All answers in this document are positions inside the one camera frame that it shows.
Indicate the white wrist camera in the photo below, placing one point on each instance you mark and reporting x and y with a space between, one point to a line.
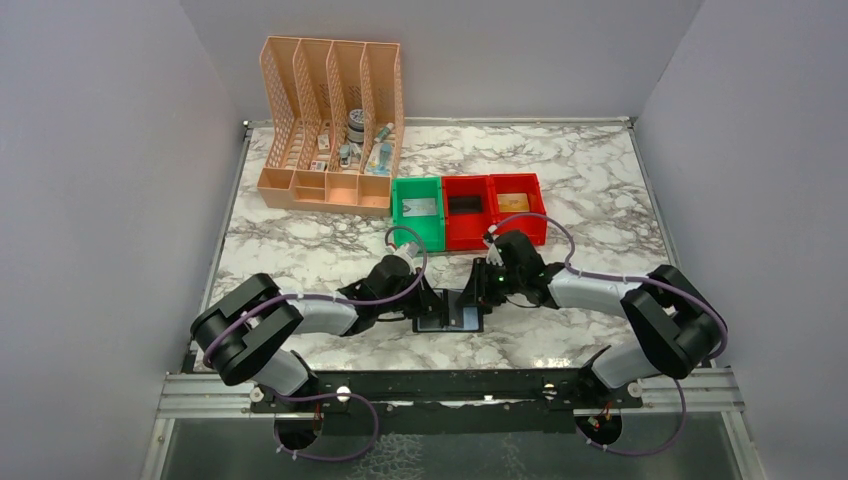
493 255
408 251

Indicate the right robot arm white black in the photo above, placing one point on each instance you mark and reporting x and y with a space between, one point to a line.
675 328

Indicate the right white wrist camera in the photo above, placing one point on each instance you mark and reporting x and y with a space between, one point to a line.
493 255

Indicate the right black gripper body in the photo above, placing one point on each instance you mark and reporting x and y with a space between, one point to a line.
501 281

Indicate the silver card in green bin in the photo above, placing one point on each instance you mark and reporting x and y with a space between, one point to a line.
419 207

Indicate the black card in red bin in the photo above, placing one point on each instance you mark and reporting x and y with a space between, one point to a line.
463 205

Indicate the peach plastic file organizer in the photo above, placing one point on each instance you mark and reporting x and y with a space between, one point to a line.
311 85

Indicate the gold card in red bin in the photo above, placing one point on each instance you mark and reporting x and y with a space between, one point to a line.
513 202

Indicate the green plastic bin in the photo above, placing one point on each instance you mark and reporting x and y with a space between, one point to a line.
430 229

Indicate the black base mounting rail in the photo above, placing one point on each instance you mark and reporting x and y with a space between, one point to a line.
359 403

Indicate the black leather card holder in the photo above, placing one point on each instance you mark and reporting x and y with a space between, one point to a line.
473 319

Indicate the blue packaged item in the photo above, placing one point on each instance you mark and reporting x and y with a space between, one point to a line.
381 153

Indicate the round grey tin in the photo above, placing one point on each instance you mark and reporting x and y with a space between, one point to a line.
356 126

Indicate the black card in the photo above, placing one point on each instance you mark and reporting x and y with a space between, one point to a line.
453 318
463 205
429 324

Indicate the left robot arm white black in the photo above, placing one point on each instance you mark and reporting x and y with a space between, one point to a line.
241 336

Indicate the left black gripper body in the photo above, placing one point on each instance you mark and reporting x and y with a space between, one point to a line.
414 304

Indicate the red plastic bin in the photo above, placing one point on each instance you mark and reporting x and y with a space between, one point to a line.
465 232
534 227

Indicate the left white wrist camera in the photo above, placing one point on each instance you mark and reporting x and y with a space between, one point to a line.
408 251

